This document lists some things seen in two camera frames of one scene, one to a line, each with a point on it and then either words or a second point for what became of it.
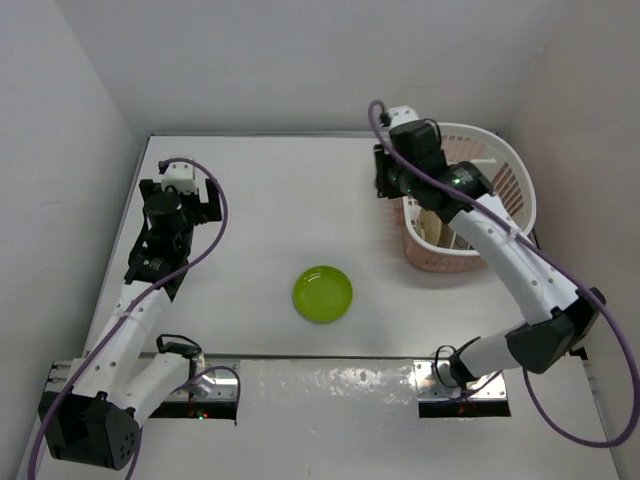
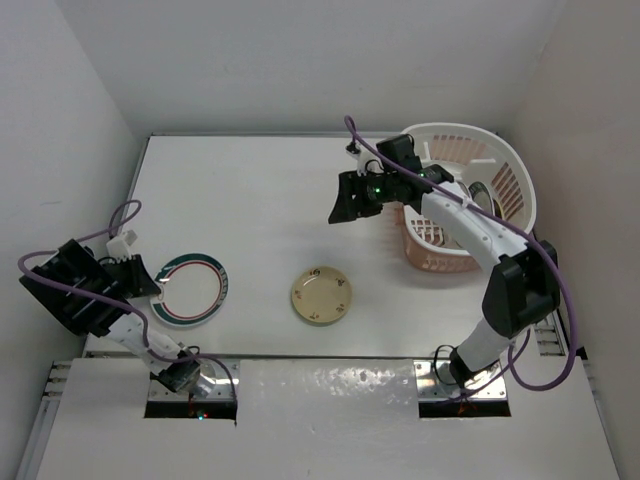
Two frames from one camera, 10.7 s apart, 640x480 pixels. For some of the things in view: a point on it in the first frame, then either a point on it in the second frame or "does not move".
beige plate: (432, 229) -> (322, 294)
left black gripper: (204, 211) -> (140, 283)
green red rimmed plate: (458, 241) -> (194, 288)
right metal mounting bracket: (435, 381) does not move
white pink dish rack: (430, 242) does not move
